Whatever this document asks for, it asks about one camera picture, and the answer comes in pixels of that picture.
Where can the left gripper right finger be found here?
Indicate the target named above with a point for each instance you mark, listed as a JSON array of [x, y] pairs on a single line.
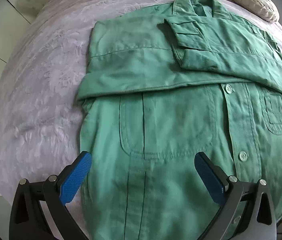
[[258, 217]]

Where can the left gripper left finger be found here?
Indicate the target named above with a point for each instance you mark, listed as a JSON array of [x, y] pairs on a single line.
[[27, 219]]

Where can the green work jacket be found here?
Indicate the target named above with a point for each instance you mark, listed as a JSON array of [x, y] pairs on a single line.
[[166, 82]]

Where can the lilac embossed bed blanket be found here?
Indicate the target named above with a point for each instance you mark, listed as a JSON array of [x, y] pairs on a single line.
[[40, 115]]

